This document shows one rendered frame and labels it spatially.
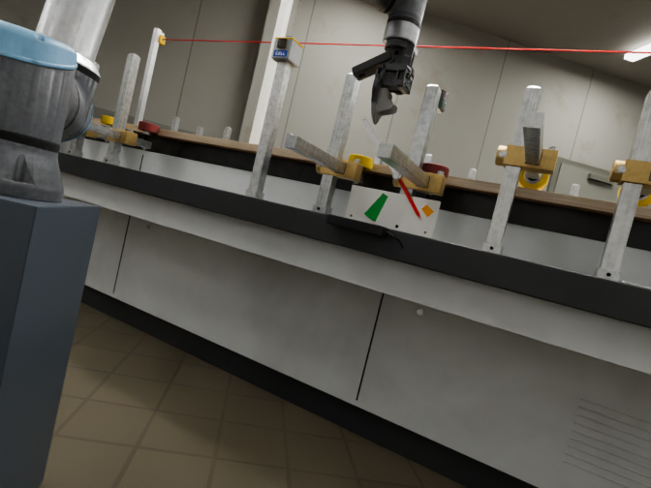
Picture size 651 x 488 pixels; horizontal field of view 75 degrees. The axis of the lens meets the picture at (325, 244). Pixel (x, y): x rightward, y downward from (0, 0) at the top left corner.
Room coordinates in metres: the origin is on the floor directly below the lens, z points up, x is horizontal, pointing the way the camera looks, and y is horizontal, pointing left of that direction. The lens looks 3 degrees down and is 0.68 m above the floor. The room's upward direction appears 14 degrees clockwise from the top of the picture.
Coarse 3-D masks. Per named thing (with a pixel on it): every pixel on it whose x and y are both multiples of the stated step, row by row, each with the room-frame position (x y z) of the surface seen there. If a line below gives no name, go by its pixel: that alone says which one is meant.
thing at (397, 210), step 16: (352, 192) 1.23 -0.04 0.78; (368, 192) 1.21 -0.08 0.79; (384, 192) 1.19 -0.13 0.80; (352, 208) 1.23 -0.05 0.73; (368, 208) 1.20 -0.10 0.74; (384, 208) 1.18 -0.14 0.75; (400, 208) 1.16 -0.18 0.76; (432, 208) 1.13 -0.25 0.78; (384, 224) 1.18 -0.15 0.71; (400, 224) 1.16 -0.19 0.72; (416, 224) 1.14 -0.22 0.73; (432, 224) 1.12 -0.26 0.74
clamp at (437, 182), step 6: (432, 174) 1.14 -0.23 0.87; (438, 174) 1.13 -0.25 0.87; (402, 180) 1.17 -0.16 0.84; (408, 180) 1.16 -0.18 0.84; (432, 180) 1.13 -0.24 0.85; (438, 180) 1.13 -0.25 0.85; (444, 180) 1.14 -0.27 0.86; (396, 186) 1.20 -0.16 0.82; (408, 186) 1.16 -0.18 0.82; (414, 186) 1.15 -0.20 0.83; (420, 186) 1.15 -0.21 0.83; (432, 186) 1.13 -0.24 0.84; (438, 186) 1.13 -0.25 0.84; (444, 186) 1.16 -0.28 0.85; (420, 192) 1.19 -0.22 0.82; (426, 192) 1.16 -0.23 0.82; (432, 192) 1.13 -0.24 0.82; (438, 192) 1.12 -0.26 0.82
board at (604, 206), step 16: (128, 128) 1.93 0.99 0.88; (208, 144) 1.75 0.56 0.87; (224, 144) 1.68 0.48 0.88; (240, 144) 1.64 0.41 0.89; (256, 144) 1.61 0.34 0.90; (304, 160) 1.51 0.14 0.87; (448, 176) 1.29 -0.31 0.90; (480, 192) 1.28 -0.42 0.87; (496, 192) 1.22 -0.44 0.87; (528, 192) 1.19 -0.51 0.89; (544, 192) 1.17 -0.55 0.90; (576, 208) 1.16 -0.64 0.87; (592, 208) 1.12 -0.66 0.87; (608, 208) 1.10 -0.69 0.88; (640, 208) 1.07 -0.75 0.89
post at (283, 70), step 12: (276, 72) 1.40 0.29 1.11; (288, 72) 1.41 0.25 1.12; (276, 84) 1.40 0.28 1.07; (276, 96) 1.39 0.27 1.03; (276, 108) 1.39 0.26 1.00; (264, 120) 1.40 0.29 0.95; (276, 120) 1.40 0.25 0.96; (264, 132) 1.40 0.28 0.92; (276, 132) 1.42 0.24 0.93; (264, 144) 1.39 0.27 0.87; (264, 156) 1.39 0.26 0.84; (264, 168) 1.40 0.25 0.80; (252, 180) 1.40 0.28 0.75; (264, 180) 1.42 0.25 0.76; (252, 192) 1.39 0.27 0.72
